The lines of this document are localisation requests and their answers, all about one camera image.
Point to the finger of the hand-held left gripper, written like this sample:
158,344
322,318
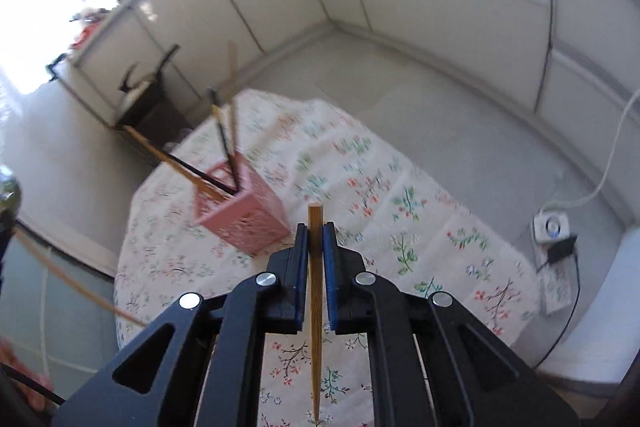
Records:
7,194

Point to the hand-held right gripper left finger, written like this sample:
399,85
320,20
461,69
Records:
300,277

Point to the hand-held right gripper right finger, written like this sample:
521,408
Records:
330,277

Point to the pink perforated utensil holder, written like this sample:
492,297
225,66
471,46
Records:
245,217

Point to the black chopstick with gold band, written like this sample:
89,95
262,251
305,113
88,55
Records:
200,174
222,137

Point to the floral tablecloth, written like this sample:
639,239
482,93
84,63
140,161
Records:
390,227

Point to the grey pole with black clamp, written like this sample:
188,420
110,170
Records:
75,82

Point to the dark brown stand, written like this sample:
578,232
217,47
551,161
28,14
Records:
155,117

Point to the metal wok lid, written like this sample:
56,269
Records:
132,82

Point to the red plastic basket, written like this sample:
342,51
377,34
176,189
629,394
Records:
85,38

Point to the white power strip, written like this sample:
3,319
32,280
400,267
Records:
555,277

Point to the black charger plug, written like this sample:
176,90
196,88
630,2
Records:
562,249

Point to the grey cabinet drawer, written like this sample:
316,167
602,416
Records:
595,22
450,37
580,122

